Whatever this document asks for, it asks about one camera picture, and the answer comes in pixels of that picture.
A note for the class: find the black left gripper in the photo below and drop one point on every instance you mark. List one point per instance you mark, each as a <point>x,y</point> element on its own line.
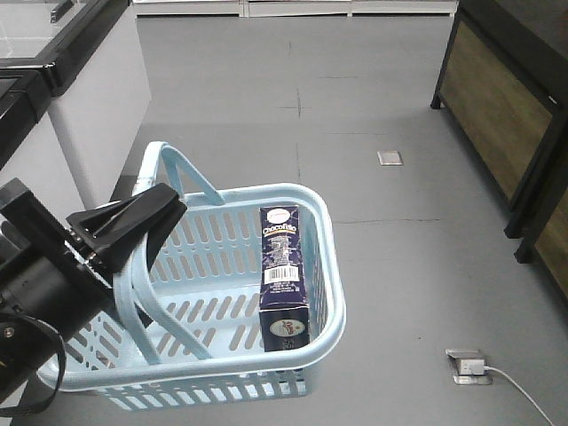
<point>112,232</point>

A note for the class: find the light blue plastic basket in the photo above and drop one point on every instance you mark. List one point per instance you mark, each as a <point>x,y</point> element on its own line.
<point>189,331</point>

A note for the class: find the dark blue Chocofello cookie box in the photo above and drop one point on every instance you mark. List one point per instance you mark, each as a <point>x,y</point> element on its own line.
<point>283,303</point>

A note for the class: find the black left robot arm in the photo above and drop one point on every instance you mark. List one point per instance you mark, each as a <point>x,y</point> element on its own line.
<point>55,279</point>

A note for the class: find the white chest freezer near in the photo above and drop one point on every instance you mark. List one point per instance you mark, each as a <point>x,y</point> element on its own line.
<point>30,149</point>

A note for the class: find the white chest freezer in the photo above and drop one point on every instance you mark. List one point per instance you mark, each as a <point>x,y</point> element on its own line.
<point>89,55</point>
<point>30,149</point>

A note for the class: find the white chest freezer far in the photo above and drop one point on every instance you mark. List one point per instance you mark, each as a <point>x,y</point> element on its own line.
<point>89,55</point>

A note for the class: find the white shelf base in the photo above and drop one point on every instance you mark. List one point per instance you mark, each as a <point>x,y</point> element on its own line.
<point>262,9</point>

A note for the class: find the small steel floor socket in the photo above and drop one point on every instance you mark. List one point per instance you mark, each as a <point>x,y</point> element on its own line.
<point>388,158</point>

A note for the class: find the open steel floor socket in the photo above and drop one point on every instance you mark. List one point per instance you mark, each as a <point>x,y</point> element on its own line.
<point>454,354</point>

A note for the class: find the white power adapter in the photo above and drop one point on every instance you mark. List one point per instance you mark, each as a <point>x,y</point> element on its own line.
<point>471,366</point>

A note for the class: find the black wooden display stand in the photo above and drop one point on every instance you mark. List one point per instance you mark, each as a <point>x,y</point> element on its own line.
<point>504,81</point>

